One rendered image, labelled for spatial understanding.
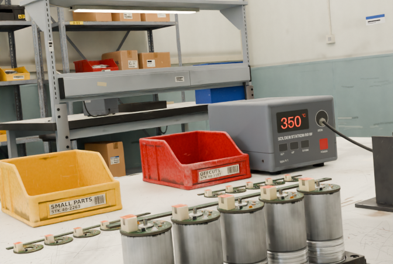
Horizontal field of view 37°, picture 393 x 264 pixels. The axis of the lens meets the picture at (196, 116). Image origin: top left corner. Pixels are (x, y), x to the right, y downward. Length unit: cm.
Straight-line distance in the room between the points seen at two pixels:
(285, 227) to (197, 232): 6
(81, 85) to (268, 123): 223
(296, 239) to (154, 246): 9
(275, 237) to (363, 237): 16
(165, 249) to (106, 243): 24
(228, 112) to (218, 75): 265
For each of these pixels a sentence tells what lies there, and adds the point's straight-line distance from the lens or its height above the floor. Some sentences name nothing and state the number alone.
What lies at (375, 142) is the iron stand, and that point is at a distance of 56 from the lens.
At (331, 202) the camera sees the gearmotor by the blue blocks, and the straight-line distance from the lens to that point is 34.
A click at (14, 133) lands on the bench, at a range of 349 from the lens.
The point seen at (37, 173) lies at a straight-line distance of 73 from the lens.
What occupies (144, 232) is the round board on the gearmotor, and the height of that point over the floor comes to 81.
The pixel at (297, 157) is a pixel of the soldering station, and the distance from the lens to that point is 78.
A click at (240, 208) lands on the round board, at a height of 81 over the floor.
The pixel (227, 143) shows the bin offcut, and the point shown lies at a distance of 80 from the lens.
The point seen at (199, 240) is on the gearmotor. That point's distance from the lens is 29.
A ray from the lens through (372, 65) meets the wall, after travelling 574.
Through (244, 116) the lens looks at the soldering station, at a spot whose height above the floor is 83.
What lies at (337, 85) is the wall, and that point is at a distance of 597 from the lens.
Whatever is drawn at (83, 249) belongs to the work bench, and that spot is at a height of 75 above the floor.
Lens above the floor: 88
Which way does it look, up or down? 3 degrees down
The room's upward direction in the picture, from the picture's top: 5 degrees counter-clockwise
